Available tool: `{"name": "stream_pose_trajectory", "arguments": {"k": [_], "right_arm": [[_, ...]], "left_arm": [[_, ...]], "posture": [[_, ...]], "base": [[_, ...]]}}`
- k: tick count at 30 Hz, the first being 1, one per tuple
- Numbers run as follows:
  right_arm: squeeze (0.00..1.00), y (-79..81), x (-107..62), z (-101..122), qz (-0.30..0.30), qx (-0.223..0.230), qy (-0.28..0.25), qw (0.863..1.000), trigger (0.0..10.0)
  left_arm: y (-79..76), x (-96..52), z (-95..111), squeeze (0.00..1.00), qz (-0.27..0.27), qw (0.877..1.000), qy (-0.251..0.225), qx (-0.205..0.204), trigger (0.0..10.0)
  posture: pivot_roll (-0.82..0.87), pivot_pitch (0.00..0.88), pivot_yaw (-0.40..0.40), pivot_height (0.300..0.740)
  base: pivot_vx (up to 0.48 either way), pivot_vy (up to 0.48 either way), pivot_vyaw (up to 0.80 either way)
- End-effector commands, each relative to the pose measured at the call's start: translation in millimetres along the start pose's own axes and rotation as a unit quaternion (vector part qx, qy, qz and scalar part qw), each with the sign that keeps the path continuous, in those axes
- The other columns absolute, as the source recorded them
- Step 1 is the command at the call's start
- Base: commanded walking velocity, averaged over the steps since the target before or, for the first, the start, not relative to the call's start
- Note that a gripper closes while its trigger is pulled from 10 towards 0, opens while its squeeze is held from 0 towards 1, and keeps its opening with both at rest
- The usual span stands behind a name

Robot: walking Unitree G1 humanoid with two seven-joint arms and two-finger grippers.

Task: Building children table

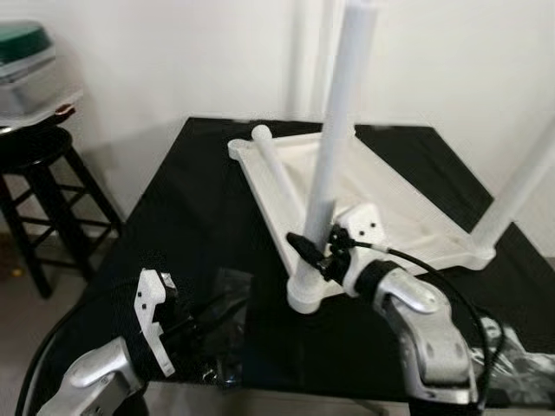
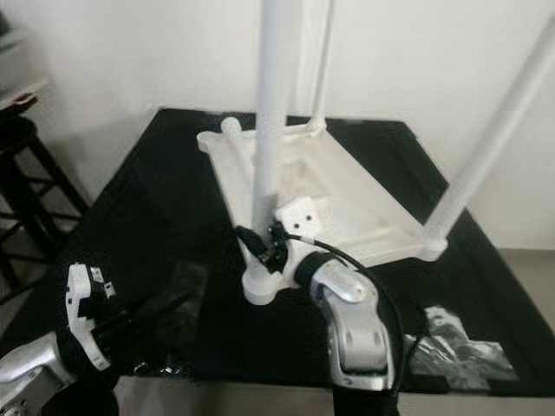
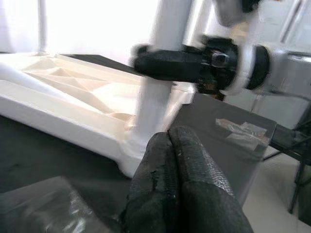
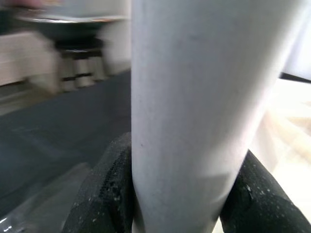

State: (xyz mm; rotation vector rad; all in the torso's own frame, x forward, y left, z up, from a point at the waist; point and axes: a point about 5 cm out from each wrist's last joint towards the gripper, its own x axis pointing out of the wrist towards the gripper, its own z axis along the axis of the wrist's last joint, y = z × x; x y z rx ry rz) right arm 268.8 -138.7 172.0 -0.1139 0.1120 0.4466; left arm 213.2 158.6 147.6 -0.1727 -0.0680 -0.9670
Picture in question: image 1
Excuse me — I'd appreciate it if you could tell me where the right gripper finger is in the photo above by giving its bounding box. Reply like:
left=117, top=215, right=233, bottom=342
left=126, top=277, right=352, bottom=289
left=286, top=230, right=326, bottom=265

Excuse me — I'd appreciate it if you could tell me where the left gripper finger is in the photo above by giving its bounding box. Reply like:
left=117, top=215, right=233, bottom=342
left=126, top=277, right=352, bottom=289
left=182, top=325, right=248, bottom=356
left=186, top=293, right=254, bottom=328

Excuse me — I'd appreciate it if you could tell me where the clear tape patch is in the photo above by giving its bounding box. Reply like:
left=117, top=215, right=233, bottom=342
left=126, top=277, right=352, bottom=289
left=473, top=316, right=555, bottom=408
left=204, top=267, right=254, bottom=387

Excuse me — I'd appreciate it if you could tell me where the cream plastic table top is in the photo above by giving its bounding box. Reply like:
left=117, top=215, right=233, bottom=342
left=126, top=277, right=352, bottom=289
left=227, top=126, right=497, bottom=315

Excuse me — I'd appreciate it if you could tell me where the black tablecloth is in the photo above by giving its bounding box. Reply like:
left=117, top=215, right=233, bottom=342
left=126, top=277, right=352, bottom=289
left=26, top=117, right=555, bottom=408

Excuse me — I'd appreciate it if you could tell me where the black round stool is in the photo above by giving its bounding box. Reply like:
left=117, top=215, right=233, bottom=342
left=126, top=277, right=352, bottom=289
left=0, top=126, right=122, bottom=300

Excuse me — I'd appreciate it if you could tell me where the clear plastic container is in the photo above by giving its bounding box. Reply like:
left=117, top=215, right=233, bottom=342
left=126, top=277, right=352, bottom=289
left=0, top=48, right=83, bottom=122

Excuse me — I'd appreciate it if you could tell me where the green pot lid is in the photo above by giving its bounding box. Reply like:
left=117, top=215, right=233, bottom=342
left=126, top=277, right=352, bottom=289
left=0, top=22, right=55, bottom=66

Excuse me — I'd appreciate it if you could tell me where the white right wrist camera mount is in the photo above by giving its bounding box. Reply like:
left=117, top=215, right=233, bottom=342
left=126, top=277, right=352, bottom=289
left=334, top=204, right=387, bottom=296

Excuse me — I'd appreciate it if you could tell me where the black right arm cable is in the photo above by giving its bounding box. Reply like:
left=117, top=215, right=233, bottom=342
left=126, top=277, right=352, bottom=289
left=373, top=245, right=508, bottom=408

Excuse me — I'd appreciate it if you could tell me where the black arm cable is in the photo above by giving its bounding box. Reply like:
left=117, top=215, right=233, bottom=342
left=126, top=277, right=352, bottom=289
left=373, top=245, right=508, bottom=408
left=13, top=286, right=144, bottom=416

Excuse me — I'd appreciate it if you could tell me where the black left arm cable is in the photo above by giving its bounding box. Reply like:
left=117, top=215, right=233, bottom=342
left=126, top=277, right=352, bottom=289
left=13, top=286, right=144, bottom=416

